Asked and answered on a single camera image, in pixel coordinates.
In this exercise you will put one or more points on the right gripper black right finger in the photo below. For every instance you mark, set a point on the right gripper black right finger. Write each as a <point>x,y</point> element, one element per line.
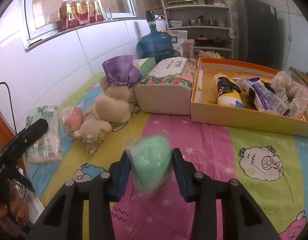
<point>198,188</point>

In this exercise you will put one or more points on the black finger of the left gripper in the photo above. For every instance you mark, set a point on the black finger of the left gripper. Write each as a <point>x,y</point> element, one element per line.
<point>14,150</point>

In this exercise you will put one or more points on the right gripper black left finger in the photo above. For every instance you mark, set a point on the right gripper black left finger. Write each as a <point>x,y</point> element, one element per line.
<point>108,187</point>

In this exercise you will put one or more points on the green gardenia tissue pack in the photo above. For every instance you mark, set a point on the green gardenia tissue pack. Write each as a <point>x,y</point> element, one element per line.
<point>47,149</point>

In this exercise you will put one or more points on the green sponge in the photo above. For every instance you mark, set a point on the green sponge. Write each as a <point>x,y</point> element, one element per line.
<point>150,157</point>

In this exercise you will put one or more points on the pink dress teddy bear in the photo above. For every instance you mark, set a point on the pink dress teddy bear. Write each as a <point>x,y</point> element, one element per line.
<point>98,122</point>

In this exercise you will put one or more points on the purple dress teddy bear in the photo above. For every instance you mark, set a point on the purple dress teddy bear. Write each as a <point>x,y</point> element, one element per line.
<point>121,76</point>

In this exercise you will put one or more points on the yellow black white plush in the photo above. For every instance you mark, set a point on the yellow black white plush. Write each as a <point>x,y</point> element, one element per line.
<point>228,92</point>

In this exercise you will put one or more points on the blue white tissue packet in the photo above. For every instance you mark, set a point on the blue white tissue packet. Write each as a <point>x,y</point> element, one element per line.
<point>262,96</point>

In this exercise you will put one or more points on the leopard print fabric item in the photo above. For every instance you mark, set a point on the leopard print fabric item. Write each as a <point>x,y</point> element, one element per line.
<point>291,93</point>

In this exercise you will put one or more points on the person's left hand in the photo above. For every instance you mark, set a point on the person's left hand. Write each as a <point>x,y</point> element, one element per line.
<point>15,205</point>

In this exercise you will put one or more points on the orange shallow cardboard box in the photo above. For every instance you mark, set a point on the orange shallow cardboard box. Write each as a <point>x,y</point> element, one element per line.
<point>204,108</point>

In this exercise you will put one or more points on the colourful cartoon bed sheet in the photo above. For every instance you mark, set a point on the colourful cartoon bed sheet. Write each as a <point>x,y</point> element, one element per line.
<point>214,150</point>

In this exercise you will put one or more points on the floral tissue pack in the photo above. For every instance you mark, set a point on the floral tissue pack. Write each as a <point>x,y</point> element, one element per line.
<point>168,87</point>

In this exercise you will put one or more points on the egg tray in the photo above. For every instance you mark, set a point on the egg tray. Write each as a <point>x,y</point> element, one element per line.
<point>208,54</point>

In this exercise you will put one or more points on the pink plastic bucket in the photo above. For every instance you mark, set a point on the pink plastic bucket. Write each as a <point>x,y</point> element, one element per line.
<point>188,48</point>

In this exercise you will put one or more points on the black wok pan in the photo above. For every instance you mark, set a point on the black wok pan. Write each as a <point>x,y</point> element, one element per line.
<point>220,43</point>

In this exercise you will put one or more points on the red lidded pot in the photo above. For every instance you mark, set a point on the red lidded pot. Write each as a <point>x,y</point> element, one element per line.
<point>202,41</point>

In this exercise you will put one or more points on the blue water jug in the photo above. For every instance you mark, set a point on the blue water jug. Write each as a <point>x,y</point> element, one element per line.
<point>156,44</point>

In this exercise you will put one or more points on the white green rice bag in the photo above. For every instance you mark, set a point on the white green rice bag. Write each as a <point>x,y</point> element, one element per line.
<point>178,39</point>

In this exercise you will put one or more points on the white bowl on shelf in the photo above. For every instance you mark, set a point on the white bowl on shelf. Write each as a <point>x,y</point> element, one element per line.
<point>176,24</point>

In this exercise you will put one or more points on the black refrigerator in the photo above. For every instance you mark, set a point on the black refrigerator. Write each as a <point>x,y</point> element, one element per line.
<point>258,31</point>

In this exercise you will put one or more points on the white metal shelf rack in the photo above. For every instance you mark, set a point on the white metal shelf rack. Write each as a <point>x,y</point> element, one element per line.
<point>210,18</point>

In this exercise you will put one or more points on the black water pump dispenser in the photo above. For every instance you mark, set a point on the black water pump dispenser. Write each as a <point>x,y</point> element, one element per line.
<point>151,17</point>

